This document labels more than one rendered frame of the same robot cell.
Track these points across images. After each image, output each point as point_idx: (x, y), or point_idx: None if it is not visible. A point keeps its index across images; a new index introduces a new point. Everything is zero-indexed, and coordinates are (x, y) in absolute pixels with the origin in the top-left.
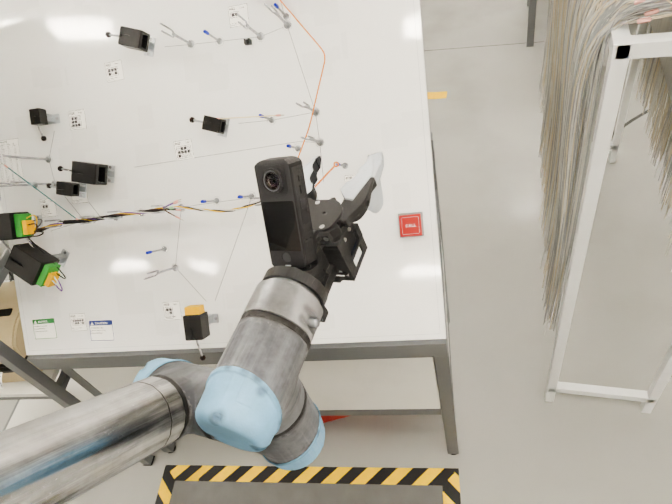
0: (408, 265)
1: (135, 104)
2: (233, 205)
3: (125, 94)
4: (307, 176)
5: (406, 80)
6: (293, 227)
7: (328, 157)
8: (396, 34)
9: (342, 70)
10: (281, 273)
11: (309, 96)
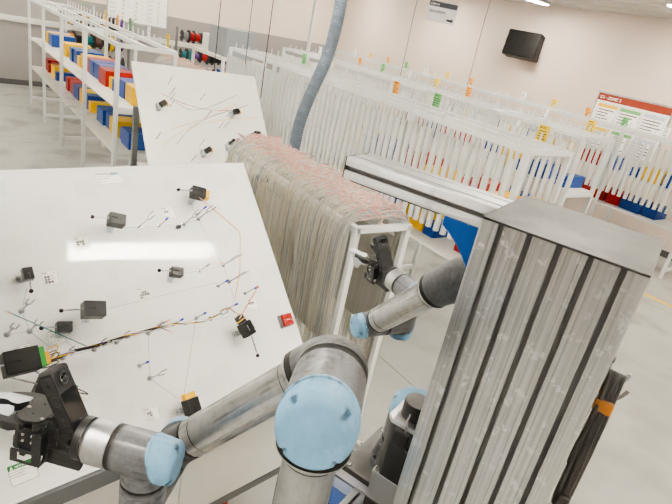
0: (288, 343)
1: (102, 264)
2: (185, 325)
3: (93, 258)
4: (359, 251)
5: (263, 248)
6: (389, 255)
7: (235, 289)
8: (253, 226)
9: (232, 243)
10: (394, 267)
11: (218, 257)
